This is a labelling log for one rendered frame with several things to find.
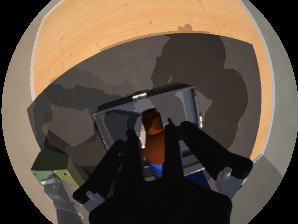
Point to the brown glass bottle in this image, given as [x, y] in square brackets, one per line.
[154, 141]

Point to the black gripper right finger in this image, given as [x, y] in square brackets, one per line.
[229, 170]

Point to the dark blue divided crate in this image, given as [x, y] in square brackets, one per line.
[198, 178]

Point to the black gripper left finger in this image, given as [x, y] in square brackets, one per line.
[108, 178]

